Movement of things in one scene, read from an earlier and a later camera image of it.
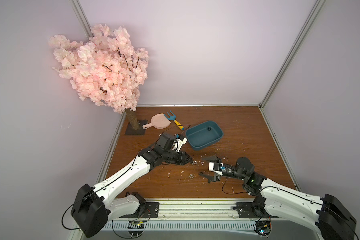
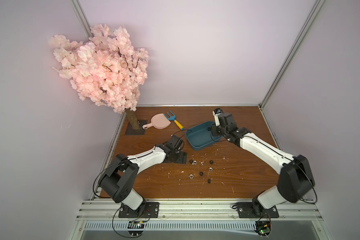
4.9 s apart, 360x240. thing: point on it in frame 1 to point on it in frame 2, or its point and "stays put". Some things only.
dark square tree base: (140, 131) stays put
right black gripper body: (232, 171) to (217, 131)
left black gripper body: (173, 158) stays put
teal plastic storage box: (203, 134) stays put
